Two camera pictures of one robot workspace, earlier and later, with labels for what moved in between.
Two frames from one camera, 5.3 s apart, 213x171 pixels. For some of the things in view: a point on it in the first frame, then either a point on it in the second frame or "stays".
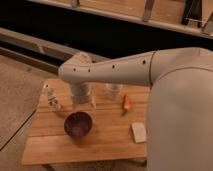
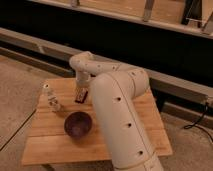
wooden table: (113, 126) stays
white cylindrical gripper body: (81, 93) → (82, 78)
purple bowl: (78, 124) stays
